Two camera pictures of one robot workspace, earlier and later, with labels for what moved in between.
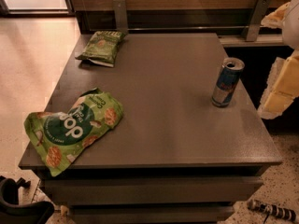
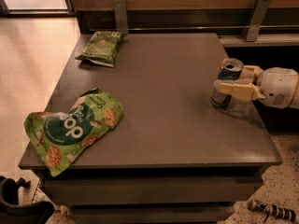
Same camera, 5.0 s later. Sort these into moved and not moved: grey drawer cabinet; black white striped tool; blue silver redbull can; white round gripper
Moved: white round gripper
Not moved: blue silver redbull can; black white striped tool; grey drawer cabinet
